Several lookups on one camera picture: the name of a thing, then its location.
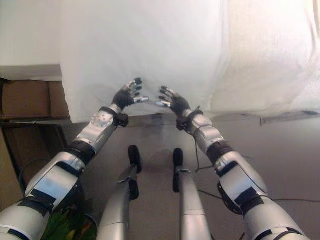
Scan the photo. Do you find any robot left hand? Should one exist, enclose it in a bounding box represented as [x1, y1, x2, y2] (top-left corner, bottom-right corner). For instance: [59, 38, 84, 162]
[112, 77, 151, 110]

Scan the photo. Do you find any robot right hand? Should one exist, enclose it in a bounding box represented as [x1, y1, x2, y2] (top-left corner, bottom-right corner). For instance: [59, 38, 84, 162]
[154, 86, 192, 119]

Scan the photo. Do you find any white bed sheet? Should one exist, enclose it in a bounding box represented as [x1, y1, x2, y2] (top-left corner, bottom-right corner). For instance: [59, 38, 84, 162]
[59, 0, 230, 124]

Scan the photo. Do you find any dark robot right foot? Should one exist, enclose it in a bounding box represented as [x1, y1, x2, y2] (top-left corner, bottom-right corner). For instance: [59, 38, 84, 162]
[172, 147, 184, 193]

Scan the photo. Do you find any dark robot foot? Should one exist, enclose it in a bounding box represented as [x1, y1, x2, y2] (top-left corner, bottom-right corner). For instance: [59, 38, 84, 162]
[127, 145, 143, 175]
[172, 147, 184, 193]

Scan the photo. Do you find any dark robot left foot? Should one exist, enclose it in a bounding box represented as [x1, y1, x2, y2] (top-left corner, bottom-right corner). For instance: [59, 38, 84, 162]
[127, 145, 143, 175]

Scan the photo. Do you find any brown wooden nightstand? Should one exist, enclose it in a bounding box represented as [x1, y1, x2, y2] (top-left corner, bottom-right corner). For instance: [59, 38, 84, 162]
[0, 77, 71, 191]

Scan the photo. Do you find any silver robot right leg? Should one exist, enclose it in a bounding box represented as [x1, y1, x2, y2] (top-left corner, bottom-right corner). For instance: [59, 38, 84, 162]
[176, 169, 212, 240]

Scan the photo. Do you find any silver robot leg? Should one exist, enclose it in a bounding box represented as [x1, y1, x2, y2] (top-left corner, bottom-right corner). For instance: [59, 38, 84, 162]
[95, 166, 139, 240]
[176, 169, 212, 240]

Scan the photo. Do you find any silver robot left leg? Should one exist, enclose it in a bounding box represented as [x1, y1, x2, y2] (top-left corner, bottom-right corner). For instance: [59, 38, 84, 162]
[95, 166, 139, 240]

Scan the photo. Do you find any white duvet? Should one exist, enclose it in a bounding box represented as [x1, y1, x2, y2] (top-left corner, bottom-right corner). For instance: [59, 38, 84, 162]
[209, 0, 320, 120]

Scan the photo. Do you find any green potted plant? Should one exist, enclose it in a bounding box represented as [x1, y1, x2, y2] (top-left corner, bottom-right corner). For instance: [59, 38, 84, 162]
[44, 204, 99, 240]

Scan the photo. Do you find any metal bed frame rail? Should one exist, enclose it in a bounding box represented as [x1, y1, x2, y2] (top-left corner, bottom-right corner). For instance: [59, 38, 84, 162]
[129, 110, 320, 127]

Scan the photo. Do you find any black floor cable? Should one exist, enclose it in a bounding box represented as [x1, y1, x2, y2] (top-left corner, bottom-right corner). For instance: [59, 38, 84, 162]
[193, 139, 320, 203]

